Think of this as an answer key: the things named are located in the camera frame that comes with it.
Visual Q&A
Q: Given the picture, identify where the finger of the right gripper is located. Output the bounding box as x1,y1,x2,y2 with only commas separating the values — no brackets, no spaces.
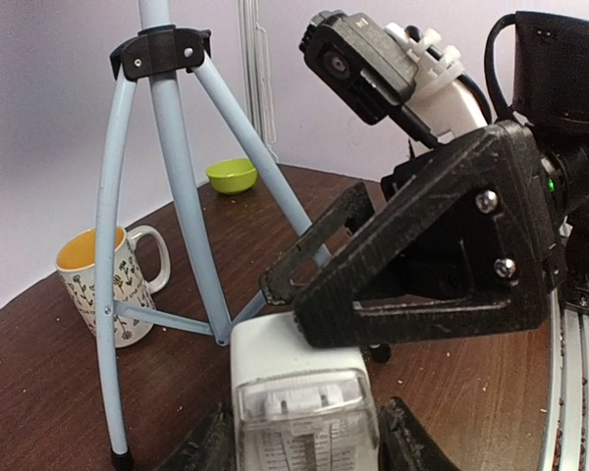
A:
259,183,374,305

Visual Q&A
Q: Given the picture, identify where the green bowl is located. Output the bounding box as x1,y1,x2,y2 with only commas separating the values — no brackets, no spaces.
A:
206,158,258,195

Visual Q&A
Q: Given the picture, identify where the white metronome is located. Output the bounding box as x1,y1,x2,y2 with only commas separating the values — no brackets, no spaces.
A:
231,313,380,470

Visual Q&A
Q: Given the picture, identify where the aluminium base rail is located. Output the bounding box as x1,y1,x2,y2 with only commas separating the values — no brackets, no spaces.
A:
539,293,589,470

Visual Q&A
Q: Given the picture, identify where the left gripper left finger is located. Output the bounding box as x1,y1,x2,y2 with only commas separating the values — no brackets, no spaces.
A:
157,402,236,471

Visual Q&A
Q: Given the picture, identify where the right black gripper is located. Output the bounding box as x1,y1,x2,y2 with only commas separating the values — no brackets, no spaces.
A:
294,122,564,348

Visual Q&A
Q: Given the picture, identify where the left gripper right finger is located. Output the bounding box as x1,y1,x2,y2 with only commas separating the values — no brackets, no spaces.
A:
378,396,459,471

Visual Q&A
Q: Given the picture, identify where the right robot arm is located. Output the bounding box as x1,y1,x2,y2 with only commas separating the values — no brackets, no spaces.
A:
260,11,589,348

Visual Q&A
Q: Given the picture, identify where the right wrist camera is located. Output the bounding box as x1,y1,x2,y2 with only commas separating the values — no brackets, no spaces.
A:
299,10,492,150

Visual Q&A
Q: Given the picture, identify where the white tripod stand pole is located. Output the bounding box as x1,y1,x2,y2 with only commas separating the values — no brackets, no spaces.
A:
94,1,311,470

